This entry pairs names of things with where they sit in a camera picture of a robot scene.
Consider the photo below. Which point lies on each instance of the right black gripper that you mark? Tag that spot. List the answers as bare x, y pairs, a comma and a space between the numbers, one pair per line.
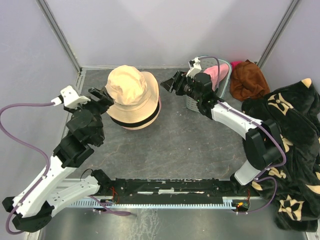
180, 78

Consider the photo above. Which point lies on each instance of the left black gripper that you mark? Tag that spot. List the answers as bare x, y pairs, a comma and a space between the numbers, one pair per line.
105, 102

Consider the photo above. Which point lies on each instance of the beige pink hats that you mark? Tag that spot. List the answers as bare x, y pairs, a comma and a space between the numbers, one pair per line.
135, 94

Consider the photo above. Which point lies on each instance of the black cloth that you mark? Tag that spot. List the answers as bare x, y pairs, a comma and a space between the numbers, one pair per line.
136, 124

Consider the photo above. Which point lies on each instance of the cream bucket hat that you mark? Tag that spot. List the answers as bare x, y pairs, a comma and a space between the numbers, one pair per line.
150, 122

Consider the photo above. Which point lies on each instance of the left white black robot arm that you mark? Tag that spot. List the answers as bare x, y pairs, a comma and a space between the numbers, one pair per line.
36, 205

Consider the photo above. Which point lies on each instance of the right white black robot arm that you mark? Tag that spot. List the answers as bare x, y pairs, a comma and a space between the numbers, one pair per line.
262, 141

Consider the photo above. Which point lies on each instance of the teal plastic basket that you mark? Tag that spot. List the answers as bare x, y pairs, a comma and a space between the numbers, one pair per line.
209, 61

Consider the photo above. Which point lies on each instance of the red cloth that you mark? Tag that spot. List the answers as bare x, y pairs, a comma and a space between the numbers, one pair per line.
234, 64

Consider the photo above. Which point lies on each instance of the brown cloth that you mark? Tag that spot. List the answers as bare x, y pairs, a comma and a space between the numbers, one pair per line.
248, 82

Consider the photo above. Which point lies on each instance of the black floral blanket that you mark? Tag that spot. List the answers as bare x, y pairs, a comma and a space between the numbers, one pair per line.
294, 188

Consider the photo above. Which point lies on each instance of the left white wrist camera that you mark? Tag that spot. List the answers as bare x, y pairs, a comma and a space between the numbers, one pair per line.
70, 98

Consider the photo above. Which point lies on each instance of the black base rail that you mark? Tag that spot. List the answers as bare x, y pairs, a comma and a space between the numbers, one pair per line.
172, 191

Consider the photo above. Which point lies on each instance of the left aluminium corner post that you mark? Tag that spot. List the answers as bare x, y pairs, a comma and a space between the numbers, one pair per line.
48, 14

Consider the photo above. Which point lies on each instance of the aluminium corner post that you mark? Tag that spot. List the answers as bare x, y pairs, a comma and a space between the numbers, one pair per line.
291, 9
48, 14

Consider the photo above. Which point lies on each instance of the right aluminium corner post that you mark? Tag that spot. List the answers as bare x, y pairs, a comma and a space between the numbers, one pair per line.
291, 9

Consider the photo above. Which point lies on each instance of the light blue cable duct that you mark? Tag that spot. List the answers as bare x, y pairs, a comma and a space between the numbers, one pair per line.
222, 203

